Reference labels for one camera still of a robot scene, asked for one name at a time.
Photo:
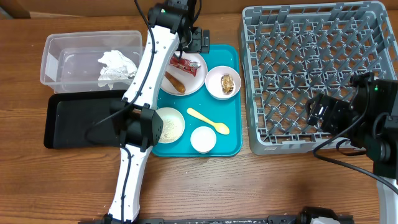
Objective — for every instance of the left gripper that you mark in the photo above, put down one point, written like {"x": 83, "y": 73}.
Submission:
{"x": 196, "y": 45}

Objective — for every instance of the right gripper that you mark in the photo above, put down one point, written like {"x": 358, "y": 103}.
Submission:
{"x": 333, "y": 106}

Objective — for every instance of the red snack wrapper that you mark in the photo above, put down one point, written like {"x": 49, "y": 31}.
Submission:
{"x": 185, "y": 65}

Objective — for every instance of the pink bowl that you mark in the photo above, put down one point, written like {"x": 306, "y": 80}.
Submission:
{"x": 213, "y": 82}

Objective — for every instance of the brown sausage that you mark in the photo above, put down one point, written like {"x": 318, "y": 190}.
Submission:
{"x": 179, "y": 86}

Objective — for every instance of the brown food scrap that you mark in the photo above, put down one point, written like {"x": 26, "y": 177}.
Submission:
{"x": 227, "y": 83}

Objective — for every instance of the white napkin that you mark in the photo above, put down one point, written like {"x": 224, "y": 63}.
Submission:
{"x": 117, "y": 67}

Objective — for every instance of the white bowl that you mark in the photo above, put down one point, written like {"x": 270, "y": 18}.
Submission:
{"x": 173, "y": 124}

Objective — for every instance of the white cup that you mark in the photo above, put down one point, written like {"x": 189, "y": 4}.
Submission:
{"x": 203, "y": 139}

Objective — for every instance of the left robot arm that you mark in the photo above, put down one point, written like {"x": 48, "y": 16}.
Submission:
{"x": 170, "y": 28}

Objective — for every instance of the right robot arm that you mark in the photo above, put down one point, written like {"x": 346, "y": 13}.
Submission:
{"x": 368, "y": 122}

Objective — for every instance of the grey dishwasher rack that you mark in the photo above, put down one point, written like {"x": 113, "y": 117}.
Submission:
{"x": 291, "y": 53}

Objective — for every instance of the large white plate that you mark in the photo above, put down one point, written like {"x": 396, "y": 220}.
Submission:
{"x": 191, "y": 83}

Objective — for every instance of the teal serving tray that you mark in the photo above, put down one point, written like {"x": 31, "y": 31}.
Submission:
{"x": 224, "y": 111}

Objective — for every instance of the yellow plastic spoon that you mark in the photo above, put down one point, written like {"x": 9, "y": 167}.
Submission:
{"x": 219, "y": 127}

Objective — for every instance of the clear plastic bin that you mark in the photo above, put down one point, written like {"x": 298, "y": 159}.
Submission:
{"x": 70, "y": 60}

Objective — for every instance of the black tray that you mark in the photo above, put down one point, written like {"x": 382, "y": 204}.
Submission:
{"x": 69, "y": 115}

